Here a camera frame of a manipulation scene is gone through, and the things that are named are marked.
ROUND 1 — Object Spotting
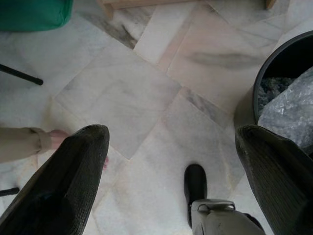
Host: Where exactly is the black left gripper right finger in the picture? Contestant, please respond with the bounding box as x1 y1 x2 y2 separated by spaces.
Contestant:
235 125 313 235

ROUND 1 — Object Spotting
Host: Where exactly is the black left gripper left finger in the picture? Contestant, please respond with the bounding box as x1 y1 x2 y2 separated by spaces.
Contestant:
0 124 110 235

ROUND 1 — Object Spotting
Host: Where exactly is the green fabric bag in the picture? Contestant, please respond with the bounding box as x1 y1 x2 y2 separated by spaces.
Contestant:
0 0 74 32

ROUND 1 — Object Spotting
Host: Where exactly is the light wood sideboard cabinet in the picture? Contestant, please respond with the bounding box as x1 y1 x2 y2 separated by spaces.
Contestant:
96 0 277 19

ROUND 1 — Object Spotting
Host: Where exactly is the clear bubble wrap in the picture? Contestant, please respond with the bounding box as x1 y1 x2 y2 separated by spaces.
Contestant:
258 70 313 155

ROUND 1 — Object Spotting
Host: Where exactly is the black round rubbish bin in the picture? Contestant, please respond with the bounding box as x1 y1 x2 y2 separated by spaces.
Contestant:
252 30 313 157

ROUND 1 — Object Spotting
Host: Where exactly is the person leg in beige trousers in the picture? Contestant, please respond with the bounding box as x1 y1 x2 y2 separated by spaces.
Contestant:
0 126 110 171

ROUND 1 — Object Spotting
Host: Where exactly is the black metal stand leg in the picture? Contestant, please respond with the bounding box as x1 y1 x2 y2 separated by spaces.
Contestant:
0 64 44 86
0 187 20 197

